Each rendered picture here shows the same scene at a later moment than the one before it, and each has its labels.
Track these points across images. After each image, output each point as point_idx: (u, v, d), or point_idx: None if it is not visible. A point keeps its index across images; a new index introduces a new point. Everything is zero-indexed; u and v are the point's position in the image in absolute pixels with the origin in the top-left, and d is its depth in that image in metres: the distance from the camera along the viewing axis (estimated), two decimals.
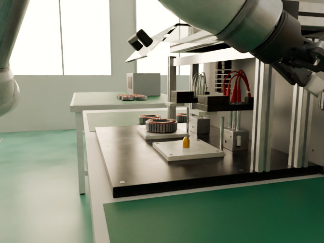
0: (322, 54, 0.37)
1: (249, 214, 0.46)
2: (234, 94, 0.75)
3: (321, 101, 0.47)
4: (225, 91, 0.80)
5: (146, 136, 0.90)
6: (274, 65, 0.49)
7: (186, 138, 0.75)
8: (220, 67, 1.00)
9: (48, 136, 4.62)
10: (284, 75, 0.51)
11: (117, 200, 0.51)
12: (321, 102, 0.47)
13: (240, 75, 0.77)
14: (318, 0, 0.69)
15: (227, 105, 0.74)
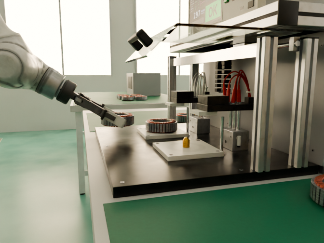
0: (76, 102, 0.84)
1: (249, 214, 0.46)
2: (234, 94, 0.75)
3: (313, 193, 0.50)
4: (225, 91, 0.80)
5: (146, 136, 0.90)
6: None
7: (186, 138, 0.75)
8: (220, 67, 1.00)
9: (48, 136, 4.62)
10: None
11: (117, 200, 0.51)
12: (313, 194, 0.50)
13: (240, 75, 0.77)
14: (318, 0, 0.69)
15: (227, 105, 0.74)
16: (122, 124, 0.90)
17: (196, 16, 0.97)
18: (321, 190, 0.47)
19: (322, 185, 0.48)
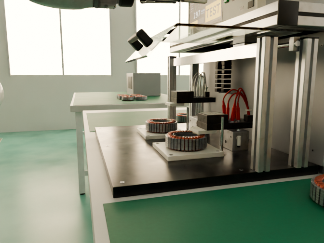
0: None
1: (249, 214, 0.46)
2: (233, 112, 0.76)
3: (313, 193, 0.50)
4: (225, 109, 0.80)
5: (146, 136, 0.90)
6: None
7: None
8: (220, 67, 1.00)
9: (48, 136, 4.62)
10: None
11: (117, 200, 0.51)
12: (313, 194, 0.50)
13: (239, 94, 0.77)
14: (318, 0, 0.69)
15: (227, 124, 0.75)
16: None
17: (196, 16, 0.97)
18: (321, 190, 0.47)
19: (322, 185, 0.48)
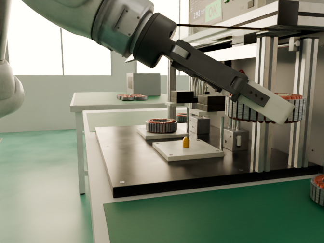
0: None
1: (249, 214, 0.46)
2: None
3: (313, 193, 0.50)
4: None
5: (146, 136, 0.90)
6: (195, 49, 0.35)
7: (186, 138, 0.75)
8: None
9: (48, 136, 4.62)
10: (219, 62, 0.34)
11: (117, 200, 0.51)
12: (313, 194, 0.50)
13: None
14: (318, 0, 0.69)
15: None
16: None
17: (196, 16, 0.97)
18: (321, 190, 0.47)
19: (322, 185, 0.48)
